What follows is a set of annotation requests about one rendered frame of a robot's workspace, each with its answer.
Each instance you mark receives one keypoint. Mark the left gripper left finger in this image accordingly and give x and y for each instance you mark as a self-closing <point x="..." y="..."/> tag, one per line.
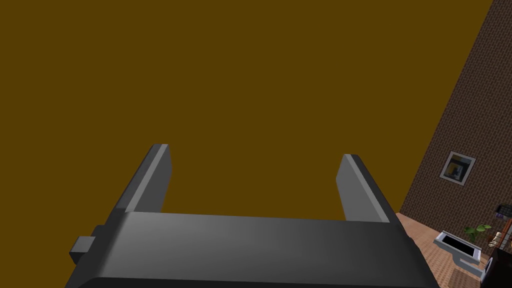
<point x="148" y="184"/>

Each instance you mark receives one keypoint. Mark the dark shelf with objects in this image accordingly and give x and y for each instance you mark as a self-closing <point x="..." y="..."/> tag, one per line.
<point x="502" y="236"/>

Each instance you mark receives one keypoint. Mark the green potted plant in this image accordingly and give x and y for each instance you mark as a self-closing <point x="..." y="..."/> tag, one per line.
<point x="477" y="230"/>

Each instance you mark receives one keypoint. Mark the framed picture on wall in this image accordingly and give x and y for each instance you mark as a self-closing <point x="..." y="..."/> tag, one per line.
<point x="457" y="168"/>

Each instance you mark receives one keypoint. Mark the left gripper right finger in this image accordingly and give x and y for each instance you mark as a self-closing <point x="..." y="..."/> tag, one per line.
<point x="362" y="192"/>

